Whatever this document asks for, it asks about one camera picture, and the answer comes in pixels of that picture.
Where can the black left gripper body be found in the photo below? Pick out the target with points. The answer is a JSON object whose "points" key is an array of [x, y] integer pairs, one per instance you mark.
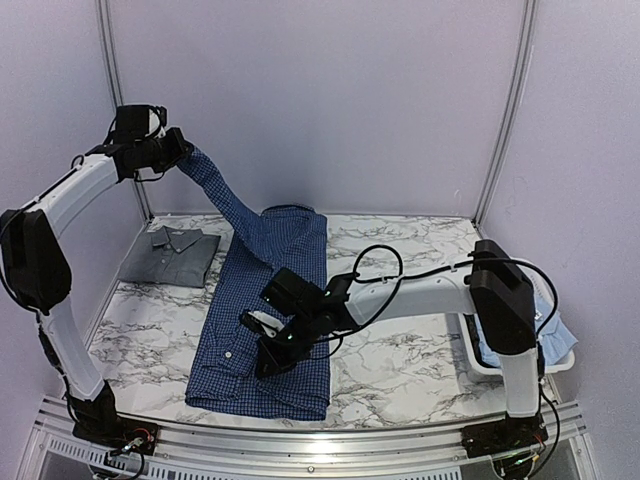
{"points": [[160, 157]]}

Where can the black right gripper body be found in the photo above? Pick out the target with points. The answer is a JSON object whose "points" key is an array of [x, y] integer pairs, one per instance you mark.
{"points": [[293, 349]]}

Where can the blue checked long sleeve shirt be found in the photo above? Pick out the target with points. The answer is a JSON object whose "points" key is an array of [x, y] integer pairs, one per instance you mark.
{"points": [[222, 377]]}

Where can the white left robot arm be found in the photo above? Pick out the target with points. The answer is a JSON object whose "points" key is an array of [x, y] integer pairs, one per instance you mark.
{"points": [[37, 276]]}

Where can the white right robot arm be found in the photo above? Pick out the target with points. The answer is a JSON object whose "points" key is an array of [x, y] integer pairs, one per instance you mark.
{"points": [[349, 304]]}

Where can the folded grey shirt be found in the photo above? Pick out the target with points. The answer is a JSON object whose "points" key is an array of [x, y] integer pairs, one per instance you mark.
{"points": [[170, 256]]}

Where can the white plastic laundry basket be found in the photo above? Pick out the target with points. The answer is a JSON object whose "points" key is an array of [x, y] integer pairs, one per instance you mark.
{"points": [[506, 310]]}

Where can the light blue shirt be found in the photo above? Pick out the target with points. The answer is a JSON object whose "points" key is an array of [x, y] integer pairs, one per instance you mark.
{"points": [[556, 339]]}

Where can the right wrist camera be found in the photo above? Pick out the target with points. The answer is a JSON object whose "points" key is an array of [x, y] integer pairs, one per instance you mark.
{"points": [[261, 323]]}

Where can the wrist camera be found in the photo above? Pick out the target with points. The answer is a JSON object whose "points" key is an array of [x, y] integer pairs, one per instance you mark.
{"points": [[157, 121], [261, 323]]}

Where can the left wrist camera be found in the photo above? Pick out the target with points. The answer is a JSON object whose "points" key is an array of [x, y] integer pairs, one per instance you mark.
{"points": [[157, 121]]}

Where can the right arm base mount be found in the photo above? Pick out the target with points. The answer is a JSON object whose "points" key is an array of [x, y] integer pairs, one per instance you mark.
{"points": [[496, 437]]}

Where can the aluminium front frame rail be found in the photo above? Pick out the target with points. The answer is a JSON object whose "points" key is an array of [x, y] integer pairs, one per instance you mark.
{"points": [[192, 451]]}

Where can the right aluminium corner post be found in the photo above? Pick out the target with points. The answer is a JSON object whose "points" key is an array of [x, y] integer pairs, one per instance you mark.
{"points": [[515, 94]]}

